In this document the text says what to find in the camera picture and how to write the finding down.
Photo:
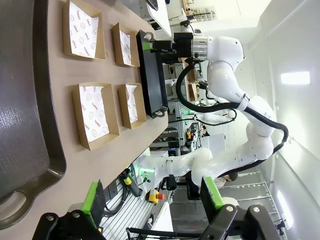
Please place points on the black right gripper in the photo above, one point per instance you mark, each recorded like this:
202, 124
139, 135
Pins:
183, 45

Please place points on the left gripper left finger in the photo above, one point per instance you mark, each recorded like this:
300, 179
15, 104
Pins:
87, 205

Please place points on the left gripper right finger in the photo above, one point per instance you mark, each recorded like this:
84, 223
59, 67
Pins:
212, 195

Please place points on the white smiley print paper liner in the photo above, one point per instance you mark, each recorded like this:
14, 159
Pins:
125, 47
92, 112
82, 30
131, 105

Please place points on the brown cardboard donut box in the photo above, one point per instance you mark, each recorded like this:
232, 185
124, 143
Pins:
101, 42
122, 107
112, 110
115, 45

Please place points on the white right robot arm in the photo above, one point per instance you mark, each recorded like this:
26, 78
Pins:
225, 75

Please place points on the seated person dark hair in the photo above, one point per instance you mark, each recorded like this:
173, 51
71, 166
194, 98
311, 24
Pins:
225, 181

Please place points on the white table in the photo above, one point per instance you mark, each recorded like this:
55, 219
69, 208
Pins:
160, 17

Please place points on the black yellow handheld device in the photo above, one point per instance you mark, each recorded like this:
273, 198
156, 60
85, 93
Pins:
127, 178

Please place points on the yellow red emergency stop button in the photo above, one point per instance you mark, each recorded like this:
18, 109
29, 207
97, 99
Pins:
155, 196

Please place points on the wooden shelf unit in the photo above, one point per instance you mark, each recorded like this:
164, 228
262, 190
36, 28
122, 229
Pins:
192, 92

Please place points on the thin black rod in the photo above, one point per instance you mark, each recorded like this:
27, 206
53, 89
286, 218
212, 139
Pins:
162, 232

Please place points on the ceiling light panel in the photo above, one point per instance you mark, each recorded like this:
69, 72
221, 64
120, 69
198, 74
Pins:
295, 78

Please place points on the aluminium slotted frame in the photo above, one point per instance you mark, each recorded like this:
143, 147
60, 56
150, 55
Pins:
135, 212

